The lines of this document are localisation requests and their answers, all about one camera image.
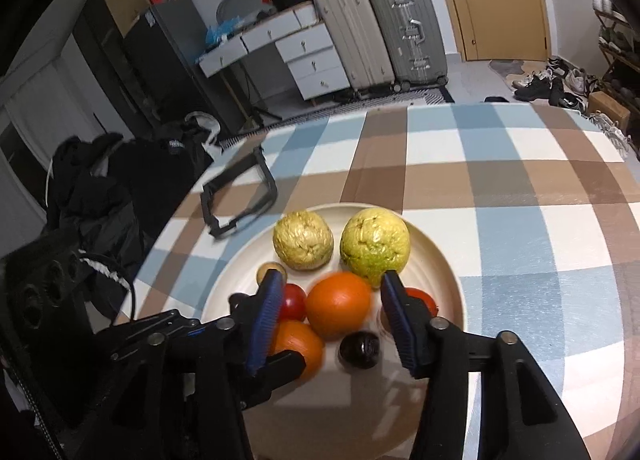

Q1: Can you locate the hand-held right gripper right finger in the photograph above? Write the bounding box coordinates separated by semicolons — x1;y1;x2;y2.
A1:
380;269;593;460

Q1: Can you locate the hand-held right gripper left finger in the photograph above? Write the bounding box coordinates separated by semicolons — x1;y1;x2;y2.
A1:
72;269;287;460

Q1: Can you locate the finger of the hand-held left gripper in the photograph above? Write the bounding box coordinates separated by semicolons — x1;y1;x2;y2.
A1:
95;309;202;364
237;349;307;408

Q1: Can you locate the red tomato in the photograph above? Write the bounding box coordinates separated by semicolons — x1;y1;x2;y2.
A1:
404;287;440;318
277;283;307;321

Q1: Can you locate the orange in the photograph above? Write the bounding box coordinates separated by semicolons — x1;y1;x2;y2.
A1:
305;271;373;341
270;320;326;381

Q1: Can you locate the brown kiwi fruit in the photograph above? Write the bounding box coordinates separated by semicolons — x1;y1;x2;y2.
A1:
256;263;288;288

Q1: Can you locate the dark purple plum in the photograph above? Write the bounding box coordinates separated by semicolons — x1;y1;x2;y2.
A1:
339;331;381;370

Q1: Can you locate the cream round plate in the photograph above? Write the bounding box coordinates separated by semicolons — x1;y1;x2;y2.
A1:
200;203;468;460

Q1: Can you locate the yellow green guava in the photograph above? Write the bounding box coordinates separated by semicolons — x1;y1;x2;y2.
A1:
340;207;412;288

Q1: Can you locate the pale yellow guava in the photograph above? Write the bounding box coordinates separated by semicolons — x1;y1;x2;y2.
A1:
272;210;335;272

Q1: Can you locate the pile of black clothes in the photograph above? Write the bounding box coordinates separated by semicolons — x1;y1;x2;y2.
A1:
42;113;223;326

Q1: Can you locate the white desk with drawers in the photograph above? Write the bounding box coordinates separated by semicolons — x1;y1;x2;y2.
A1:
196;3;351;101

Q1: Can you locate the dark grey fridge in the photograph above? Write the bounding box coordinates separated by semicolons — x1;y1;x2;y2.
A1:
124;0;236;133

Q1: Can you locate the grey door mat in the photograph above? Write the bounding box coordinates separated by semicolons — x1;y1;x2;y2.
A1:
487;58;541;91

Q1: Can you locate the group of loose sneakers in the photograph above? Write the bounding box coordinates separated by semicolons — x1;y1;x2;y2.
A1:
512;55;632;158

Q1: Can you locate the light blue plastic bag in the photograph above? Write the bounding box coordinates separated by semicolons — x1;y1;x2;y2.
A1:
205;15;246;54

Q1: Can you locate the beige suitcase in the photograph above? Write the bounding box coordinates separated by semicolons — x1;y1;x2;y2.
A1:
311;0;397;91

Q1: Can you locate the silver suitcase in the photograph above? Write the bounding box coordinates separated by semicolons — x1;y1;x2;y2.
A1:
367;0;449;88

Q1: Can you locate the black and tan tall cabinet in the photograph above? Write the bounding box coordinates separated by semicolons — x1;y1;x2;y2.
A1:
72;0;151;126

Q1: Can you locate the brown cardboard box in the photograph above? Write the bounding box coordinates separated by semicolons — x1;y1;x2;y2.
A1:
587;90;632;127

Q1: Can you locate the wooden shoe rack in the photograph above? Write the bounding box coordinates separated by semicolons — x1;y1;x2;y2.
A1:
592;0;640;106

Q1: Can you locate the wooden door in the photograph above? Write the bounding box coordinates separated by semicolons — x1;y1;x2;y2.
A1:
425;0;551;62

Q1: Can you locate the pile of assorted shoes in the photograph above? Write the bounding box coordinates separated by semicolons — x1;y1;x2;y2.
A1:
590;0;640;91

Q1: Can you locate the white cable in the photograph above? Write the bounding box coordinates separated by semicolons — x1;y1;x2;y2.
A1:
42;155;57;213

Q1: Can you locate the black plastic bracket frame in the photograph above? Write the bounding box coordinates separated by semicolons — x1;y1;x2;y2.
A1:
200;144;279;241

